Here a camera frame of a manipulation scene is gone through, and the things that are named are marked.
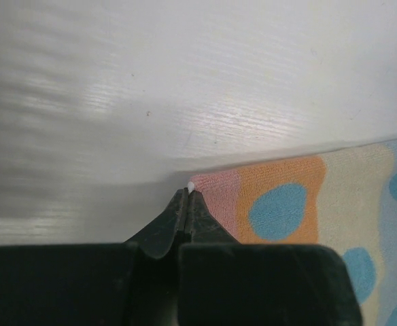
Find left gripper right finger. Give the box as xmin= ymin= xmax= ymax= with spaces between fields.
xmin=177 ymin=191 xmax=363 ymax=325

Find light blue patterned towel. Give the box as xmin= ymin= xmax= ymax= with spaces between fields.
xmin=188 ymin=140 xmax=397 ymax=325

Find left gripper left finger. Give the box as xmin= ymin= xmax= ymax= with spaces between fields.
xmin=0 ymin=189 xmax=187 ymax=325

